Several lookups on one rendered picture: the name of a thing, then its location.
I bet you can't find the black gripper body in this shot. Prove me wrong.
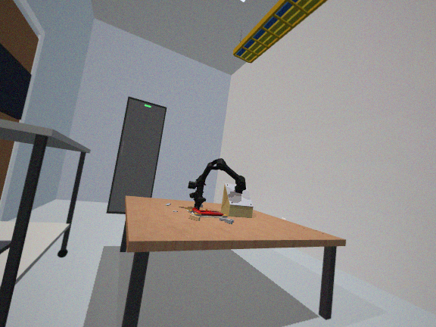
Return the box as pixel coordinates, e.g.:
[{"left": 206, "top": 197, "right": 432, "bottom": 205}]
[{"left": 194, "top": 190, "right": 206, "bottom": 201}]

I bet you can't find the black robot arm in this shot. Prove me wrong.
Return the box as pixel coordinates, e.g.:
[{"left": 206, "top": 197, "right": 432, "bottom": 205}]
[{"left": 188, "top": 158, "right": 246, "bottom": 198}]

